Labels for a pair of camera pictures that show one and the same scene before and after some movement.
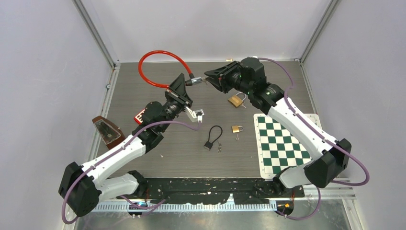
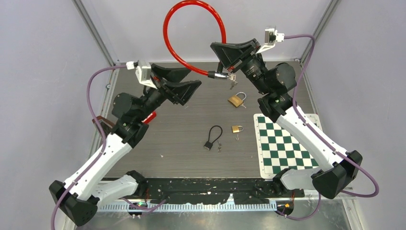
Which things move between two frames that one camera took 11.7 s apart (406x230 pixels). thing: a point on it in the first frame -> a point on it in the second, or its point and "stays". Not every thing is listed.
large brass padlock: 237,103 stays
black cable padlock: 208,144 stays
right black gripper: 222,85 -> 229,54
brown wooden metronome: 111,133 stays
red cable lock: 192,81 -> 211,74
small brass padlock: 235,129 stays
